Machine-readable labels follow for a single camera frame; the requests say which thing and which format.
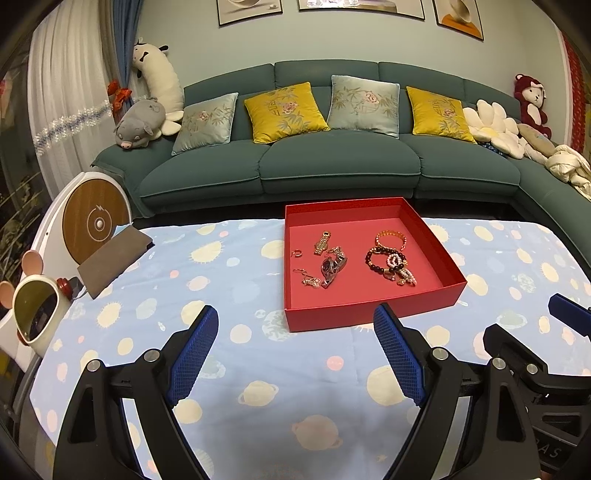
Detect white cow plush toy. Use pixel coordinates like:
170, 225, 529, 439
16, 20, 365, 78
131, 37, 186, 137

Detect yellow embroidered pillow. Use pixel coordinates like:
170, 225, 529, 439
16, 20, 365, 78
243, 82, 331, 145
406, 86, 478, 144

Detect red curtain bow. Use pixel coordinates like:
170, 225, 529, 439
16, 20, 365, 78
106, 80, 135, 112

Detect blue curtain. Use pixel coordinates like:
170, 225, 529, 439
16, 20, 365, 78
103, 0, 149, 108

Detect gold cuff bracelet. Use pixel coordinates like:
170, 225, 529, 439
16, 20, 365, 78
374, 229, 410, 253

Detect black bead bracelet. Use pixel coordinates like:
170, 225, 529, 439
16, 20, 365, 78
365, 246, 399, 278

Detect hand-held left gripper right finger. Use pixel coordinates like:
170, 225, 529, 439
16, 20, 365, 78
372, 302, 542, 480

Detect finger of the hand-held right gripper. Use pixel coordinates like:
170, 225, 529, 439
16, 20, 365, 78
482, 323, 591, 408
549, 293, 591, 336

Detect white flower plush cushion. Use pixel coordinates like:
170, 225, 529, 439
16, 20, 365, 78
462, 99, 532, 160

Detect white device with wooden disc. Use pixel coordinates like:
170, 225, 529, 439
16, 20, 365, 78
28, 170, 136, 297

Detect red tray box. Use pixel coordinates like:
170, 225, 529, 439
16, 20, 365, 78
283, 196, 468, 333

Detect blue planet print tablecloth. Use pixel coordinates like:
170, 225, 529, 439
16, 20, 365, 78
28, 217, 591, 480

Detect teal green sofa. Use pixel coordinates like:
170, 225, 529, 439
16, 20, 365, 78
90, 61, 591, 232

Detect cream crumpled blanket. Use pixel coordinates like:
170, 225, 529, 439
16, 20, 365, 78
544, 143, 591, 200

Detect framed wall picture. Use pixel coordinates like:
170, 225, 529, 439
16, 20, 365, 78
297, 0, 426, 20
431, 0, 486, 42
216, 0, 284, 27

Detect light blue embroidered pillow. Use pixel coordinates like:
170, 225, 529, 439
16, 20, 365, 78
326, 74, 401, 140
171, 92, 240, 157

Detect silver wristwatch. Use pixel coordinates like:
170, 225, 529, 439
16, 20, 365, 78
320, 253, 350, 291

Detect tan flat plush cushion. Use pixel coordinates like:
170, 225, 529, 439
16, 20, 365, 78
516, 122, 560, 162

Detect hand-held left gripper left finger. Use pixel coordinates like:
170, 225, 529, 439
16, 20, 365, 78
53, 305, 220, 480

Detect red wall hanging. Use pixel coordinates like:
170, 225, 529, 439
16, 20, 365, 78
560, 31, 591, 154

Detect grey pig plush toy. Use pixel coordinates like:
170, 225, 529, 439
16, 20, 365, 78
113, 96, 166, 151

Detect cream eared tabletop appliance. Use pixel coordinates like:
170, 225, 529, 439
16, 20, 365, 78
0, 251, 75, 348

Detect white sheer curtain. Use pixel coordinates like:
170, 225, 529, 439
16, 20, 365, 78
28, 17, 123, 205

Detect red monkey plush toy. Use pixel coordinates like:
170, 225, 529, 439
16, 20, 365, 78
513, 72, 554, 140

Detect pearl bracelet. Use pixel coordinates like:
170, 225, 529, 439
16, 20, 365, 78
385, 252, 417, 287

